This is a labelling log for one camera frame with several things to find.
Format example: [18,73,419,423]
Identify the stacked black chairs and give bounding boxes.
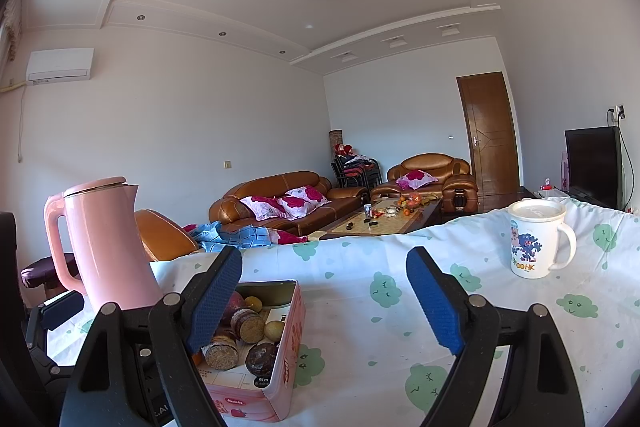
[331,154,383,188]

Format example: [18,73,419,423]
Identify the brown leather seat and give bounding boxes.
[134,209,199,263]

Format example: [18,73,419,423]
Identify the brown leather armchair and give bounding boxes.
[371,153,478,214]

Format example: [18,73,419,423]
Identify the black power cable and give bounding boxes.
[607,107,633,212]

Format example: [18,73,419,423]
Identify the wooden coffee table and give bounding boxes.
[307,196,443,242]

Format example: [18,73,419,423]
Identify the pink kettle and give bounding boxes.
[44,177,162,314]

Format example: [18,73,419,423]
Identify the white lidded mug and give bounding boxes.
[507,198,577,279]

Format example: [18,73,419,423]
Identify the white tablecloth green cloud print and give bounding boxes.
[45,197,640,427]

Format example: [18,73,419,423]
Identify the blue plaid blanket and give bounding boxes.
[182,222,308,253]

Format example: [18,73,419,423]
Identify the brown wooden door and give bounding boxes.
[456,72,521,198]

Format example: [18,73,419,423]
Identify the pink floral pillow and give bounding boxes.
[240,195,296,222]
[396,170,437,190]
[277,185,332,215]

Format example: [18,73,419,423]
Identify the pink tin box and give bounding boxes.
[192,279,307,423]

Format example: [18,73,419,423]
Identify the purple round root vegetable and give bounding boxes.
[220,292,247,328]

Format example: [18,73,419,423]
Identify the printed paper liner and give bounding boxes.
[197,364,261,390]

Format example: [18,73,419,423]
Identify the black television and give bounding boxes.
[565,126,623,210]

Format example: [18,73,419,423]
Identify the purple padded stool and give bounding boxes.
[20,255,76,293]

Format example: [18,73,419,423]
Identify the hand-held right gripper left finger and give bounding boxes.
[59,246,244,427]

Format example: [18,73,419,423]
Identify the dark brown passion fruit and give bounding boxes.
[245,343,279,378]

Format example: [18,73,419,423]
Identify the white air conditioner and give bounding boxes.
[27,48,95,82]

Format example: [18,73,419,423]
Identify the beige curtain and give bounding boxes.
[0,0,23,68]

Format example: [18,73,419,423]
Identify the brown leather sofa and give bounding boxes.
[209,171,371,238]

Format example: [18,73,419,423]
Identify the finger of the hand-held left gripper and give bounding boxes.
[27,307,74,380]
[39,291,86,333]

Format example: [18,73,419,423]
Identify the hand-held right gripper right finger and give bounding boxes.
[406,246,586,427]

